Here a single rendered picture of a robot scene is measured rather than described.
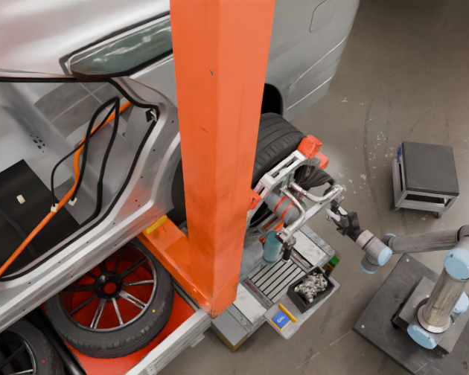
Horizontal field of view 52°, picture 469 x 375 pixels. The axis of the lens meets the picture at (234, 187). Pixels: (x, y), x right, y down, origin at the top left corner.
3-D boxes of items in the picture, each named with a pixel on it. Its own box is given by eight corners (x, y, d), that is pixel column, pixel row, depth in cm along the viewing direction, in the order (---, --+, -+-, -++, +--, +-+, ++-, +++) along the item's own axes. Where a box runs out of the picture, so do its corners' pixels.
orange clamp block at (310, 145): (301, 149, 237) (311, 134, 233) (313, 158, 234) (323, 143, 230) (295, 150, 231) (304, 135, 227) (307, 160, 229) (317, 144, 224)
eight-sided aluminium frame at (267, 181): (300, 192, 280) (318, 132, 234) (309, 199, 277) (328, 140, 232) (231, 249, 258) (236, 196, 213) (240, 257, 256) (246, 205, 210)
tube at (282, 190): (283, 188, 233) (286, 175, 224) (313, 214, 226) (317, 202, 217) (257, 209, 226) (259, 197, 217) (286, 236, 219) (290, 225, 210)
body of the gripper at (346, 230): (334, 228, 247) (353, 245, 243) (338, 220, 240) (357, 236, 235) (344, 220, 250) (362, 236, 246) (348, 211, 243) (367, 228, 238)
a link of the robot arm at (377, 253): (378, 270, 236) (385, 261, 228) (358, 252, 241) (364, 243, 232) (390, 258, 240) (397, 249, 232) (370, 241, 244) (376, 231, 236)
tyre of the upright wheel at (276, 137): (293, 91, 246) (194, 150, 213) (328, 117, 237) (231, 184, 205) (269, 172, 298) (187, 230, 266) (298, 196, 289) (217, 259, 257)
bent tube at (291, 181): (310, 166, 241) (314, 153, 232) (340, 190, 234) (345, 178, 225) (286, 186, 234) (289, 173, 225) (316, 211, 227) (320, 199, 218)
